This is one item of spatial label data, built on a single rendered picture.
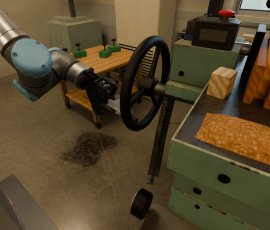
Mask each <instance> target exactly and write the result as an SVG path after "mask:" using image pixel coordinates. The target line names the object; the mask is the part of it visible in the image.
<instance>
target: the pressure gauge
mask: <svg viewBox="0 0 270 230"><path fill-rule="evenodd" d="M152 200H153V193H151V192H149V191H148V190H145V189H144V188H142V187H141V188H140V189H139V190H138V191H137V192H136V193H135V195H134V197H133V199H132V201H131V204H130V207H129V214H131V215H133V216H135V217H136V218H138V219H139V220H142V219H144V220H145V219H149V218H150V209H149V208H150V205H151V203H152Z"/></svg>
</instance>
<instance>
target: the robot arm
mask: <svg viewBox="0 0 270 230"><path fill-rule="evenodd" d="M0 54H1V56H2V57H3V58H4V59H5V60H6V61H7V62H8V63H9V64H10V65H11V66H12V67H13V68H14V69H15V70H16V71H17V75H18V78H15V80H14V81H13V82H12V83H13V85H14V86H15V87H16V88H17V89H18V90H19V91H20V92H21V93H22V94H23V95H24V96H25V97H26V98H27V99H29V100H30V101H32V102H35V101H37V100H38V99H40V98H41V97H42V96H43V95H45V94H46V93H47V92H48V91H49V90H51V89H52V88H53V87H54V86H56V85H57V84H58V83H60V82H61V81H62V80H64V81H66V82H67V83H69V84H70V85H72V86H73V87H74V88H76V89H82V90H86V93H87V95H88V98H89V101H90V103H91V106H92V108H93V111H94V113H95V115H99V116H101V115H102V114H103V113H104V112H106V111H107V112H111V113H114V114H118V115H121V113H120V96H119V95H118V94H117V93H115V92H116V91H117V89H118V83H119V81H117V80H116V79H114V78H113V77H112V76H110V75H108V74H106V75H102V76H101V77H100V76H99V75H97V74H96V73H94V69H93V68H92V67H90V68H89V67H87V66H86V65H84V64H83V63H82V62H80V61H79V60H77V59H75V58H74V57H72V56H71V55H69V54H68V53H67V52H66V51H64V50H61V49H60V48H57V47H52V48H50V49H47V47H46V46H45V45H43V44H42V43H41V42H39V41H37V40H33V39H31V38H30V37H29V36H28V35H27V34H26V33H25V32H24V31H23V30H22V29H21V28H20V27H19V26H18V25H17V24H16V23H15V22H14V21H13V20H12V19H11V18H10V17H9V16H8V15H7V14H6V13H5V12H4V10H3V9H2V8H1V7H0ZM110 78H112V79H113V80H115V81H116V82H115V81H113V80H112V79H110Z"/></svg>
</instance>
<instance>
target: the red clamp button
mask: <svg viewBox="0 0 270 230"><path fill-rule="evenodd" d="M218 14H219V15H220V16H221V17H232V16H233V15H235V12H234V11H232V10H221V11H219V12H218Z"/></svg>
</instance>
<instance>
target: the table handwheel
mask: <svg viewBox="0 0 270 230"><path fill-rule="evenodd" d="M154 46H156V48H155V52H154V57H153V61H152V65H151V68H150V71H149V75H148V76H146V75H144V76H143V77H142V78H141V79H140V80H139V83H138V93H137V94H136V95H135V96H134V97H133V98H132V99H131V94H132V87H133V83H134V79H135V76H136V73H137V70H138V68H139V65H140V63H141V61H142V59H143V58H144V56H145V55H146V53H147V52H148V51H149V50H150V49H151V48H152V47H154ZM160 53H161V57H162V75H161V81H160V83H159V80H158V79H157V78H154V75H155V71H156V67H157V63H158V59H159V55H160ZM169 68H170V53H169V48H168V45H167V43H166V41H165V40H164V39H163V38H162V37H160V36H156V35H154V36H150V37H147V38H146V39H144V40H143V41H142V42H141V43H140V44H139V45H138V46H137V48H136V49H135V51H134V52H133V54H132V56H131V58H130V60H129V62H128V64H127V67H126V70H125V73H124V76H123V79H122V85H121V91H120V113H121V118H122V121H123V123H124V125H125V126H126V127H127V128H128V129H129V130H132V131H140V130H142V129H144V128H145V127H147V126H148V125H149V124H150V123H151V121H152V120H153V119H154V117H155V116H156V114H157V112H158V110H159V108H160V106H161V104H162V101H163V97H165V96H168V97H169V98H170V99H174V100H177V101H180V102H184V103H188V104H191V105H193V104H194V102H193V101H189V100H185V99H181V98H178V97H174V96H171V95H167V94H165V85H166V82H167V79H168V78H167V77H168V75H169V74H168V73H169ZM143 95H145V96H148V97H150V98H151V100H152V102H153V105H152V107H151V109H150V111H149V112H148V113H147V115H146V116H145V117H144V118H143V119H142V120H141V121H139V122H134V120H133V119H132V115H131V107H132V106H133V105H134V104H135V103H136V102H137V101H138V100H139V99H140V98H141V97H142V96H143ZM156 95H157V96H156ZM155 96H156V97H155Z"/></svg>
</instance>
